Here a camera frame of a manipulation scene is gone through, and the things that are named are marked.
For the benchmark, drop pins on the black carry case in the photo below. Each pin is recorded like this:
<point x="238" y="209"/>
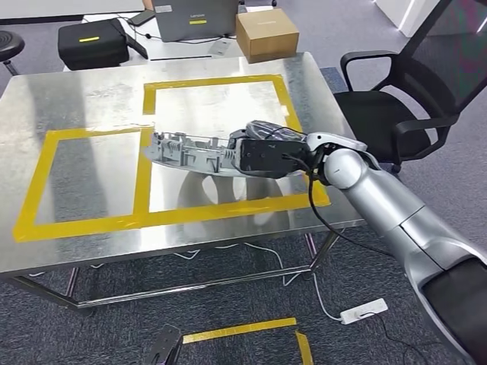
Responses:
<point x="95" y="45"/>

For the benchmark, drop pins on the black armrest office chair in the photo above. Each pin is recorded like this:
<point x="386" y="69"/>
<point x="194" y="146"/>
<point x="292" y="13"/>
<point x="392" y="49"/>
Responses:
<point x="373" y="121"/>

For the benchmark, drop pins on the grey flat pad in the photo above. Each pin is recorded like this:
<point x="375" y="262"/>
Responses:
<point x="220" y="48"/>

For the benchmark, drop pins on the yellow workbench tape outline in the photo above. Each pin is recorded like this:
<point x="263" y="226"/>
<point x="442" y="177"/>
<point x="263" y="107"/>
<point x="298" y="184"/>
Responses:
<point x="143" y="191"/>

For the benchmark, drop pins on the clear plastic hand wrap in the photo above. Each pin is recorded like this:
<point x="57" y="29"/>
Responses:
<point x="274" y="130"/>

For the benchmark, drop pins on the brown cardboard box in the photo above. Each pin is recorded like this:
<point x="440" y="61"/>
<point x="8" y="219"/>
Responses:
<point x="266" y="33"/>

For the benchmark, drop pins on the white power strip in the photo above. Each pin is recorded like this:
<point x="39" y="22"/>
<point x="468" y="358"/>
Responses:
<point x="363" y="311"/>

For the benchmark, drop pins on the stainless steel workbench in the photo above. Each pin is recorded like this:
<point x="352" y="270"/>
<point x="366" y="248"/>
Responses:
<point x="76" y="100"/>

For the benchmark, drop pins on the black round stool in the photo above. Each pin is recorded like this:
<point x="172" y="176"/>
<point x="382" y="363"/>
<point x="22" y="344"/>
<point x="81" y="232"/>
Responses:
<point x="9" y="45"/>

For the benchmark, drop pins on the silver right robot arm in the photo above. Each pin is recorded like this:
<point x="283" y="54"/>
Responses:
<point x="380" y="201"/>

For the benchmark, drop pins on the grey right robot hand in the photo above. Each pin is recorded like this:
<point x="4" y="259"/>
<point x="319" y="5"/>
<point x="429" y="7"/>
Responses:
<point x="266" y="130"/>

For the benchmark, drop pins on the dark phone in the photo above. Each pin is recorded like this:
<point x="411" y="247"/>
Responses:
<point x="141" y="17"/>

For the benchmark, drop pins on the grey plastic wheel cover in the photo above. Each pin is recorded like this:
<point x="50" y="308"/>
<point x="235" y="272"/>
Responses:
<point x="179" y="153"/>

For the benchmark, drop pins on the yellow floor tape square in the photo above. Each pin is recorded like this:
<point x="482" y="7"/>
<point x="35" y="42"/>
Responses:
<point x="239" y="330"/>

